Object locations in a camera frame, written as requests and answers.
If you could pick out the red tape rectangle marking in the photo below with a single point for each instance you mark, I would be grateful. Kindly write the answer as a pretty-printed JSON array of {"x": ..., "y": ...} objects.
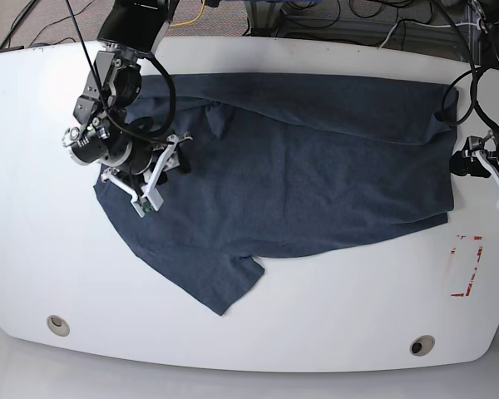
[{"x": 465, "y": 258}]

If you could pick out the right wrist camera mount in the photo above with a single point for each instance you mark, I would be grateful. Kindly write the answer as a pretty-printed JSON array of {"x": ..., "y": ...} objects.
[{"x": 144, "y": 194}]

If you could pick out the dark blue t-shirt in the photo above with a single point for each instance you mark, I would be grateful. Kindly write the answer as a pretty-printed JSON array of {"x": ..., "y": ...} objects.
[{"x": 289, "y": 165}]

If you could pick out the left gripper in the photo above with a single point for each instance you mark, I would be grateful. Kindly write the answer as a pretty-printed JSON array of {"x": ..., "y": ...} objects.
[{"x": 460, "y": 165}]

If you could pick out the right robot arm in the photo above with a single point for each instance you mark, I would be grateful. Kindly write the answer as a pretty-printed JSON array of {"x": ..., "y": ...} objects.
[{"x": 132, "y": 31}]

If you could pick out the aluminium frame structure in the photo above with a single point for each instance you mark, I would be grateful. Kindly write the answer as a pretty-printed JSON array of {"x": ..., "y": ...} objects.
[{"x": 410, "y": 26}]

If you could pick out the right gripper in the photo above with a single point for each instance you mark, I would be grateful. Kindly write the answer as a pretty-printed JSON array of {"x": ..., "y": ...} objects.
[{"x": 136, "y": 157}]

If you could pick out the left table cable grommet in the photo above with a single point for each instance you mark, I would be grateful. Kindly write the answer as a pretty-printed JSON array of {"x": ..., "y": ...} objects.
[{"x": 58, "y": 326}]

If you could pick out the right table cable grommet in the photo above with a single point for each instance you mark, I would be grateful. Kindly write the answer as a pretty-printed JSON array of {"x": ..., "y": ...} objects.
[{"x": 422, "y": 346}]

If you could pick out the table cable grommet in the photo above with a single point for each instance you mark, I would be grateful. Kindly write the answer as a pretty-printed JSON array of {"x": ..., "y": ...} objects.
[
  {"x": 422, "y": 346},
  {"x": 58, "y": 326}
]

